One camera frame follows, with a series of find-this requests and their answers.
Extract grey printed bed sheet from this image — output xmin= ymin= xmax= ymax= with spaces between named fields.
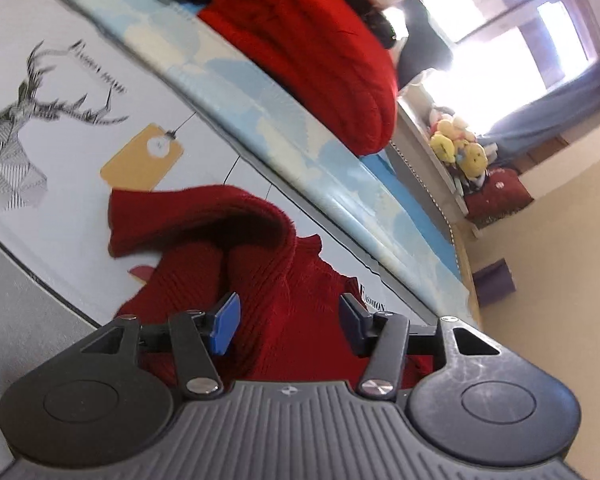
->
xmin=0 ymin=0 xmax=431 ymax=472

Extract dark red cushion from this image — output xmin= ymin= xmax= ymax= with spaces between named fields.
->
xmin=464 ymin=168 xmax=533 ymax=228

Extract window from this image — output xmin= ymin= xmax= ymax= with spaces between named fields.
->
xmin=422 ymin=0 xmax=600 ymax=134

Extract dark red knit sweater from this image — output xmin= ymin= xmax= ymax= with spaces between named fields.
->
xmin=107 ymin=184 xmax=437 ymax=391

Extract purple box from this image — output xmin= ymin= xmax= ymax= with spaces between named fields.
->
xmin=472 ymin=259 xmax=516 ymax=308

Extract bright red folded blanket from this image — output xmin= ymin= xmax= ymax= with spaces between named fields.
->
xmin=198 ymin=0 xmax=398 ymax=156

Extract yellow plush toys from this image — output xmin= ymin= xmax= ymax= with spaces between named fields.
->
xmin=429 ymin=114 xmax=488 ymax=180

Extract blue curtain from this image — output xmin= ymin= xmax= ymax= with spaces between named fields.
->
xmin=480 ymin=61 xmax=600 ymax=165

